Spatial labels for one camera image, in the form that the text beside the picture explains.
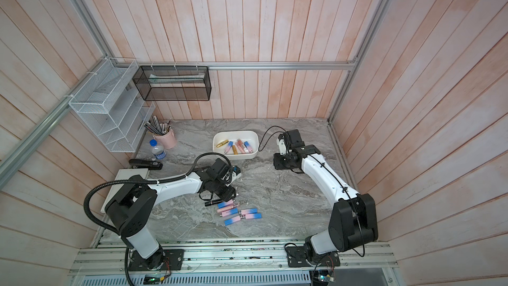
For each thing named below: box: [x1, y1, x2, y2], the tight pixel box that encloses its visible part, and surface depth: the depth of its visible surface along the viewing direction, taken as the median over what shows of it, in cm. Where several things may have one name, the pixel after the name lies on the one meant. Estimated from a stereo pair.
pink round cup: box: [152, 129, 177, 150], surface depth 103 cm
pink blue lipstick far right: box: [245, 213, 263, 220], surface depth 85 cm
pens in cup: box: [143, 115, 172, 136], surface depth 104 cm
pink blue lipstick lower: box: [219, 207, 239, 218], surface depth 85 cm
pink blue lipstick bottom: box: [223, 215, 242, 226], surface depth 84 cm
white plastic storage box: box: [212, 130, 260, 161], surface depth 109 cm
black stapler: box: [128, 158, 164, 171], surface depth 100 cm
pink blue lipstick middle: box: [217, 199, 235, 209], surface depth 88 cm
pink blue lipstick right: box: [240, 207, 258, 215], surface depth 87 cm
